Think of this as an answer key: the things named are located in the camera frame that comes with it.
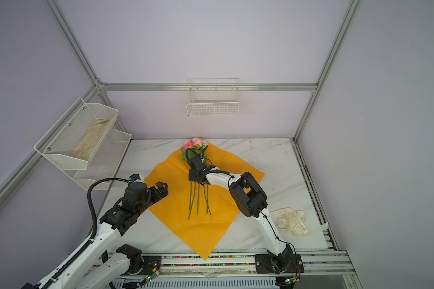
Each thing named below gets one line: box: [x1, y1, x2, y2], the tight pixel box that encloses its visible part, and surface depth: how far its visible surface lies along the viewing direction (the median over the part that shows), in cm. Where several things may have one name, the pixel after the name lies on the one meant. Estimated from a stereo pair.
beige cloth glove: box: [69, 116, 113, 162], surface depth 81 cm
